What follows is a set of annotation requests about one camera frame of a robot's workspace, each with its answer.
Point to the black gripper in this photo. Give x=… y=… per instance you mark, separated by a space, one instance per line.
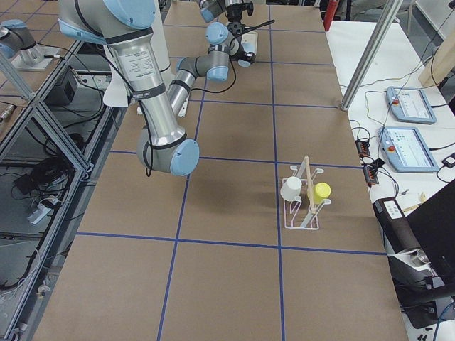
x=235 y=13
x=242 y=54

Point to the pale green plastic cup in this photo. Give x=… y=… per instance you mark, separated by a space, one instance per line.
x=291 y=188

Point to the yellow plastic cup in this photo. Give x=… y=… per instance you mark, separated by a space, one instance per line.
x=322 y=191

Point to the blue cup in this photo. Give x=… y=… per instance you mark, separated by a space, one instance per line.
x=245 y=63

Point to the cream plastic tray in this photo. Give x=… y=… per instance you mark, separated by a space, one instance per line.
x=249 y=42

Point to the red fire extinguisher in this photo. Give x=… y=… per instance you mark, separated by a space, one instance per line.
x=331 y=8

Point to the black usb hub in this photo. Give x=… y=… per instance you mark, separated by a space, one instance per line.
x=362 y=148
x=371 y=178

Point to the blue teach pendant far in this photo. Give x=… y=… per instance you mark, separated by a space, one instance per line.
x=410 y=105

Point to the blue teach pendant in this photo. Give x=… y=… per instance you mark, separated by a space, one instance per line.
x=410 y=105
x=406 y=150

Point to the blue teach pendant near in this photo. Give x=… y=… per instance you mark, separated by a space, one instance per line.
x=406 y=150

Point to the black monitor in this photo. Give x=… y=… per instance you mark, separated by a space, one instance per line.
x=433 y=225

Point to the white wire cup rack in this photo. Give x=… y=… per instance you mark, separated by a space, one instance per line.
x=303 y=213

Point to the grey aluminium post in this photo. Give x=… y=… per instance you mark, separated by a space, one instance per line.
x=380 y=30

